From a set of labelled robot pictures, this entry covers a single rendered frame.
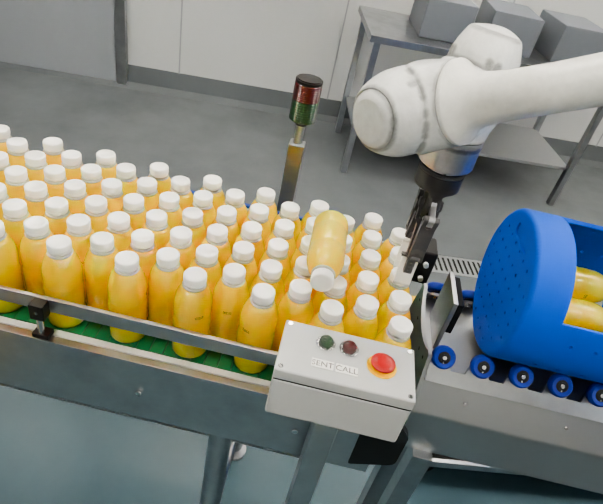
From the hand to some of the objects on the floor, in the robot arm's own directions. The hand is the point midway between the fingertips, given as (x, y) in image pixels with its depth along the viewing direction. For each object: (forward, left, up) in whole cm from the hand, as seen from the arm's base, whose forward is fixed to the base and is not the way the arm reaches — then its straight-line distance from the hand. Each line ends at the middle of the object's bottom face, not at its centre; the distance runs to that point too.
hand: (405, 262), depth 96 cm
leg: (-1, -12, -112) cm, 112 cm away
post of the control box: (-15, +20, -111) cm, 114 cm away
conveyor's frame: (+31, +76, -105) cm, 133 cm away
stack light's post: (+53, +20, -106) cm, 120 cm away
